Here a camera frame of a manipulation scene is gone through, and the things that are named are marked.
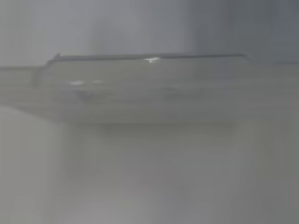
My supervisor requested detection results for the clear plastic box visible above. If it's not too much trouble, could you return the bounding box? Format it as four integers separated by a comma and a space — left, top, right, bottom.
0, 52, 299, 129

